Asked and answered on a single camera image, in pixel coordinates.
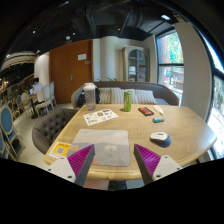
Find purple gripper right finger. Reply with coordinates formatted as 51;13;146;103
134;144;182;185

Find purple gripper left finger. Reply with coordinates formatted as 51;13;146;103
47;145;95;186

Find white and blue computer mouse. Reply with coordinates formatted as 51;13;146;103
150;132;171;147

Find grey printed mouse pad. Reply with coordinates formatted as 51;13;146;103
67;129;131;167

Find yellow QR code sticker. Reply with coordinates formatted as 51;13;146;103
49;142;70;159

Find grey tufted armchair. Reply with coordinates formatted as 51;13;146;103
32;108;78;154

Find black and orange calculator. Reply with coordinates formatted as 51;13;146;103
138;107;154;116

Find white sticker sheet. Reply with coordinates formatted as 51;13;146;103
83;109;118;126

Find small cream oblong object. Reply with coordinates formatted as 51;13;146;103
153;105;163;115

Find blue upholstered white chair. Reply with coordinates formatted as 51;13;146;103
0;105;24;160

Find black backpack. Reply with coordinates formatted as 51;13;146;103
77;88;100;107

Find striped cushion right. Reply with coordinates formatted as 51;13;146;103
135;90;156;105

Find striped cushion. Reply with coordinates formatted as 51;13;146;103
111;88;139;104
135;90;156;105
100;88;111;104

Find grey curved sofa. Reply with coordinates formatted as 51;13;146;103
70;80;181;108

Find green drink can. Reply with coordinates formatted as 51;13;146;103
124;91;132;112

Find striped cushion left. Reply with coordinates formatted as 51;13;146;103
100;88;111;104

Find striped cushion middle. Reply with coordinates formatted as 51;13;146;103
111;88;139;104

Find clear plastic shaker bottle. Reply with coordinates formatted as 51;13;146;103
83;83;96;111

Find white dining chair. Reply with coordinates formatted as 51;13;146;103
35;84;53;112

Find seated person white shirt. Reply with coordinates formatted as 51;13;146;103
32;77;44;105

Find orange wooden door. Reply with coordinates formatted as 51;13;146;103
49;39;93;104

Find beige glass door cabinet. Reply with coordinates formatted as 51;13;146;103
122;45;149;82

